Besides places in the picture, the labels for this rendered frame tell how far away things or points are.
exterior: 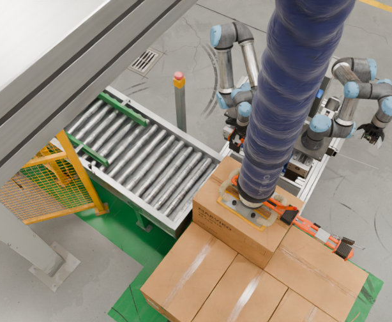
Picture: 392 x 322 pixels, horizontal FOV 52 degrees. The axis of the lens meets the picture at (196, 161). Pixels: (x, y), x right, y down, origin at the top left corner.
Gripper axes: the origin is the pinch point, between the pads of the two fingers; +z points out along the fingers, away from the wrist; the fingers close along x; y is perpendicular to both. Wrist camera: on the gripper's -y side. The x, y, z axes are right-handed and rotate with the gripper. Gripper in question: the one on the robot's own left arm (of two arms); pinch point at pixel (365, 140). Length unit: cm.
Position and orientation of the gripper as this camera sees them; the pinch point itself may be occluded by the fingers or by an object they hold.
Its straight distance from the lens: 228.6
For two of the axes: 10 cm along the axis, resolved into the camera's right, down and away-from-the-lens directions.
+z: 0.0, 4.8, 8.8
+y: -5.2, 7.5, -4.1
